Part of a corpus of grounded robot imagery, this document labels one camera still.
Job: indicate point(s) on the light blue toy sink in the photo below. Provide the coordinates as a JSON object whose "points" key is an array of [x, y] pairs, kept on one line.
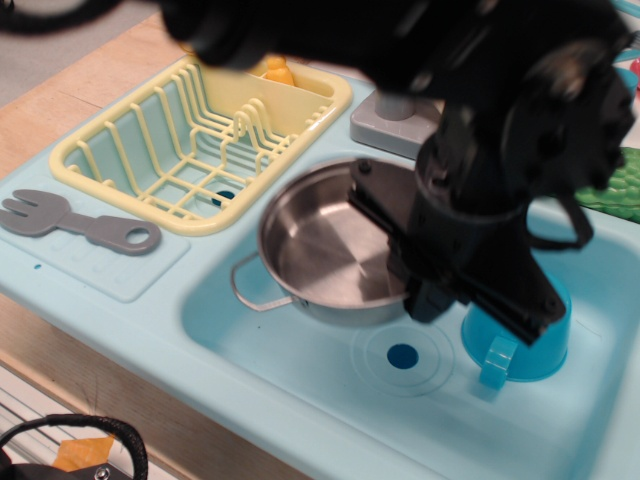
{"points": [[401, 400]]}

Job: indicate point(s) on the blue plastic mug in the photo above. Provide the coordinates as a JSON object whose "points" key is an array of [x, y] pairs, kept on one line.
{"points": [[502, 357]]}

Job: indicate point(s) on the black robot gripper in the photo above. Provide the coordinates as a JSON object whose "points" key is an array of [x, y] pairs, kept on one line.
{"points": [[446, 256]]}

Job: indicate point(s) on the orange tape piece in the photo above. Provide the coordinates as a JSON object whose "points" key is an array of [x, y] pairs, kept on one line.
{"points": [[77, 454]]}

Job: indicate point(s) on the yellow handled white spatula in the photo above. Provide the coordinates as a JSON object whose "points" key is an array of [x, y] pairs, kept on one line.
{"points": [[277, 70]]}

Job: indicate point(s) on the yellow plastic drying rack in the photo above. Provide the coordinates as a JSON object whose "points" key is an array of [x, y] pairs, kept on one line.
{"points": [[194, 147]]}

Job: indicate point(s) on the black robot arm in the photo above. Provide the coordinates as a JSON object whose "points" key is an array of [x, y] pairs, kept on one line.
{"points": [[533, 107]]}

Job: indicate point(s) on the green bitter gourd toy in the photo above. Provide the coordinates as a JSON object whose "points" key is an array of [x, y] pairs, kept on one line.
{"points": [[621, 197]]}

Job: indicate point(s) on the stainless steel pot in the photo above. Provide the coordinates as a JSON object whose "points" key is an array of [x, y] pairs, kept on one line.
{"points": [[329, 260]]}

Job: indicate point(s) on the grey plastic toy fork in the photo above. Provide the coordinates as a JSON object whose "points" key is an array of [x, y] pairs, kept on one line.
{"points": [[36, 213]]}

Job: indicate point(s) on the grey toy faucet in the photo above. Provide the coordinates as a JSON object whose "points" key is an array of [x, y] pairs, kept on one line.
{"points": [[394, 124]]}

